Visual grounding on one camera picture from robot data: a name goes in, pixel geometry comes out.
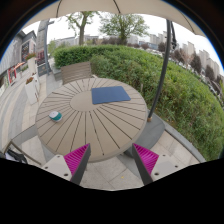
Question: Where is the white planter with flowers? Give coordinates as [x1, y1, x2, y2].
[25, 77, 39, 104]

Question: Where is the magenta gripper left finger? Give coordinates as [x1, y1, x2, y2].
[42, 144, 91, 185]

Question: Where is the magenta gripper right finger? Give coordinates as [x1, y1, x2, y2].
[132, 143, 183, 185]

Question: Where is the green trimmed hedge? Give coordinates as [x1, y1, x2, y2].
[54, 45, 224, 161]

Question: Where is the beige patio umbrella canopy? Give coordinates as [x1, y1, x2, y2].
[22, 0, 205, 37]

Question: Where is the round slatted wooden table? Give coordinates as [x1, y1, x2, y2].
[35, 78, 148, 162]

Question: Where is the dark curved umbrella pole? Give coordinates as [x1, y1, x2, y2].
[147, 20, 177, 122]

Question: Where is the white and teal computer mouse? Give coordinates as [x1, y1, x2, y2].
[49, 111, 62, 122]

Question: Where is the grey umbrella base slab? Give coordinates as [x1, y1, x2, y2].
[135, 114, 165, 149]

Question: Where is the folding chair at left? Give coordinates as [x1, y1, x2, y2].
[0, 140, 40, 165]

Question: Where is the white tall planter box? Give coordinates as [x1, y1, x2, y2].
[26, 52, 36, 75]

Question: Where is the blue mouse pad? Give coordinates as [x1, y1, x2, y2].
[91, 86, 131, 104]

